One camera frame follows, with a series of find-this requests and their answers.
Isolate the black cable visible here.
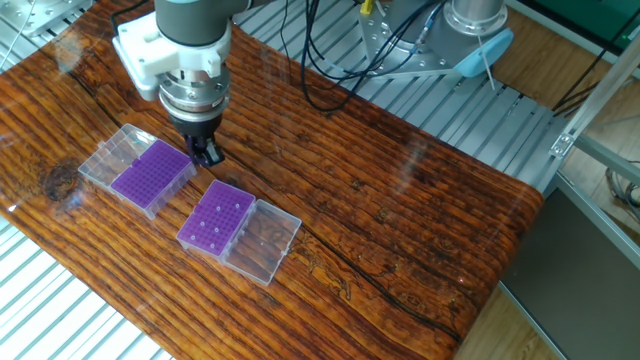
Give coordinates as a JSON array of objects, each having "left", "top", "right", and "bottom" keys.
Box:
[
  {"left": 306, "top": 0, "right": 431, "bottom": 76},
  {"left": 278, "top": 0, "right": 441, "bottom": 113}
]

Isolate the purple pipette tip holder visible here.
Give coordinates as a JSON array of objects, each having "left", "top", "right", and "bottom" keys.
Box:
[
  {"left": 78, "top": 124, "right": 197, "bottom": 219},
  {"left": 177, "top": 180, "right": 303, "bottom": 287}
]

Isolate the aluminium frame profile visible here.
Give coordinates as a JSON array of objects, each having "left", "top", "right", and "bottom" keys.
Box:
[{"left": 548, "top": 50, "right": 640, "bottom": 166}]

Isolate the thin white rod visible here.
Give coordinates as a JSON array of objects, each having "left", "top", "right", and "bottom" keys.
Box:
[{"left": 478, "top": 40, "right": 501, "bottom": 93}]

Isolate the silver robot mounting plate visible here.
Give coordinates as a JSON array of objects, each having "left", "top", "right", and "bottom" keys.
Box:
[{"left": 355, "top": 0, "right": 471, "bottom": 79}]

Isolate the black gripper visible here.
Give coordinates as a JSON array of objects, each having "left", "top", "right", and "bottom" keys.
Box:
[{"left": 170, "top": 110, "right": 227, "bottom": 169}]

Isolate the light blue plastic piece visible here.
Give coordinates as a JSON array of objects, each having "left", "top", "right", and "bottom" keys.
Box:
[{"left": 455, "top": 28, "right": 516, "bottom": 81}]

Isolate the glossy wood grain mat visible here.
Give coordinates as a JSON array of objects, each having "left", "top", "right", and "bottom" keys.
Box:
[{"left": 0, "top": 0, "right": 546, "bottom": 360}]

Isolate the white wrist adapter housing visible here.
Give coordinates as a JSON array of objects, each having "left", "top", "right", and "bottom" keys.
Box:
[{"left": 110, "top": 15, "right": 233, "bottom": 101}]

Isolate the green board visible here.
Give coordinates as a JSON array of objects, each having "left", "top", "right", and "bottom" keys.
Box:
[{"left": 505, "top": 0, "right": 640, "bottom": 56}]

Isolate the silver corner bracket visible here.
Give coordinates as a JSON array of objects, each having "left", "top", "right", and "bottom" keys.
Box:
[{"left": 550, "top": 130, "right": 576, "bottom": 161}]

